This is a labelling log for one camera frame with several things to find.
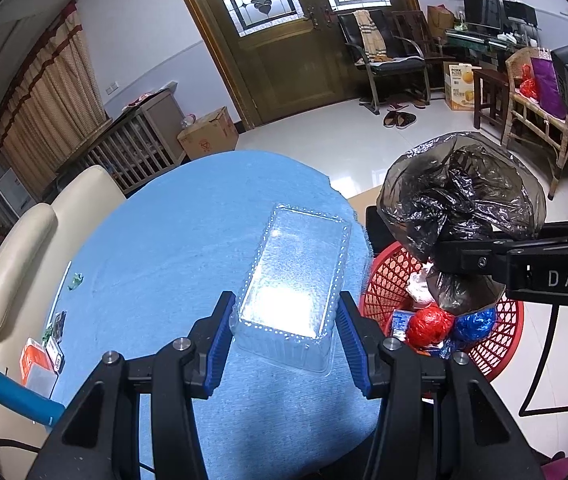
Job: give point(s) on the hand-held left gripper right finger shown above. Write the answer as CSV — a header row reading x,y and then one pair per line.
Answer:
x,y
351,350

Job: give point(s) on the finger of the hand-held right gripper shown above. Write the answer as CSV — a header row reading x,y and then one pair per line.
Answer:
x,y
469,260

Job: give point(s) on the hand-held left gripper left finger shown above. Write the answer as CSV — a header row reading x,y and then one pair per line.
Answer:
x,y
218,355

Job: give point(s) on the blue carton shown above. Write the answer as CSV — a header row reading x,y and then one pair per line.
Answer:
x,y
401,322

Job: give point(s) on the black plastic bag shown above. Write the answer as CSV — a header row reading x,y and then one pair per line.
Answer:
x,y
444,200

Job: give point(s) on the blue plastic bag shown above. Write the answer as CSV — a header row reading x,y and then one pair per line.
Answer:
x,y
474,325

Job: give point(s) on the red plastic basket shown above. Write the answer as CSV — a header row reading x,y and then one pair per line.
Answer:
x,y
499,330

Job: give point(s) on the red plastic bag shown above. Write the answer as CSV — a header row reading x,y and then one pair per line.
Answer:
x,y
429,325

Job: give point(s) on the clear plastic container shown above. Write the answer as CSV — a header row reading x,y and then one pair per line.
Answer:
x,y
294,270

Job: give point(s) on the black flat device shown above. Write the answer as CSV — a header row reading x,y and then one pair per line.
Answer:
x,y
376,230

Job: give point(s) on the flat brown cardboard sheet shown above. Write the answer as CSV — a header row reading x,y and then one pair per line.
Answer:
x,y
364,200

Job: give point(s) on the dark slipper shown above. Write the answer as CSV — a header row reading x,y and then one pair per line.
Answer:
x,y
391,119
406,121

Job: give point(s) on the green candy wrapper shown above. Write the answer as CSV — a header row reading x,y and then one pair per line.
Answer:
x,y
77,280
46,332

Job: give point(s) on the dark snack packet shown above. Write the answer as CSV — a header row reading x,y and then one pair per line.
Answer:
x,y
58,325

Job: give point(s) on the wicker chair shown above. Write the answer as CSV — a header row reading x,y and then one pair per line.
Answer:
x,y
519,105

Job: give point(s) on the white labelled packet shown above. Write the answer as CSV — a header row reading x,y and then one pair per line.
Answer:
x,y
55,355

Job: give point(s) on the orange and yellow box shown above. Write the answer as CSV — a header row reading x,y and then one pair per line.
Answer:
x,y
459,90

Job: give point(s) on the white drinking straw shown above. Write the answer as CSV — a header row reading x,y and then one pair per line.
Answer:
x,y
63,280

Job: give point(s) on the orange and white box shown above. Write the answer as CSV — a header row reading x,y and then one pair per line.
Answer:
x,y
36,365

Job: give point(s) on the small red bag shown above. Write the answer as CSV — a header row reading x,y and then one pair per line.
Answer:
x,y
529,85

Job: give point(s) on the dark wooden stool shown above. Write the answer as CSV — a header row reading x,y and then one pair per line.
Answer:
x,y
489,75

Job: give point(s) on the purple bag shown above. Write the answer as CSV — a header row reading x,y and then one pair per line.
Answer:
x,y
546,85

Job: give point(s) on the blue water bottle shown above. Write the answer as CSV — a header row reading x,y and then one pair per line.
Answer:
x,y
23,400

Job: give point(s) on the black metal chair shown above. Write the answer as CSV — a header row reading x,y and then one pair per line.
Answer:
x,y
399,65

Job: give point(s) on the cream leather sofa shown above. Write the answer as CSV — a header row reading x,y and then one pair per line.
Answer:
x,y
23,260

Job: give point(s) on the cluttered glass desk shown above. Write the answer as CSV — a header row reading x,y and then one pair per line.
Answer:
x,y
484,42

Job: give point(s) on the brown cardboard box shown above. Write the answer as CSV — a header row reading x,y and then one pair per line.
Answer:
x,y
208,135

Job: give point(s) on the grey wooden crib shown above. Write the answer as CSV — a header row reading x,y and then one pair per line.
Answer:
x,y
128,150

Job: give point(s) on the clear plastic bottle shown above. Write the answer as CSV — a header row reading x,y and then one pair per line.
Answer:
x,y
188,121

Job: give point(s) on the brown paper bag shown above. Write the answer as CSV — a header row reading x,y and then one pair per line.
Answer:
x,y
440,22

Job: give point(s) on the dark wooden armchair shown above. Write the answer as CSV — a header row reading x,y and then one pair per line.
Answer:
x,y
416,25

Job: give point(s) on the striped beige scarf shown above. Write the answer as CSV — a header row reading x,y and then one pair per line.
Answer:
x,y
371,35

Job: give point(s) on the black computer monitor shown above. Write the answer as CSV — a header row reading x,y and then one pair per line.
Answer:
x,y
519,12
481,12

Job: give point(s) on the white appliance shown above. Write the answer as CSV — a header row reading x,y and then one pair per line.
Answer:
x,y
13,192

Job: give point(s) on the wooden door with stained glass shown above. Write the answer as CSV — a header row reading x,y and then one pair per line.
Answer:
x,y
284,70

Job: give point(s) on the beige curtain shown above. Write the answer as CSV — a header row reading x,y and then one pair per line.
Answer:
x,y
48,110

